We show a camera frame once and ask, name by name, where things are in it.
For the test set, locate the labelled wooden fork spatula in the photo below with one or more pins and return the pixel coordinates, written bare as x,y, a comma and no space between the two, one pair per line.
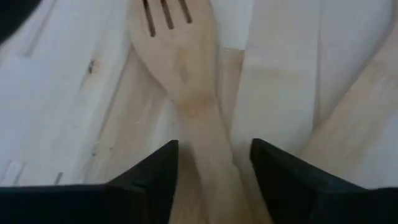
186,77

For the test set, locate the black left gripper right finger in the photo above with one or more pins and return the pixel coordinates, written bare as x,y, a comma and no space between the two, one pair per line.
295,186

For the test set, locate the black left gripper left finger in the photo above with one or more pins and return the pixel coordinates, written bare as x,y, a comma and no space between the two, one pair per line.
149,186

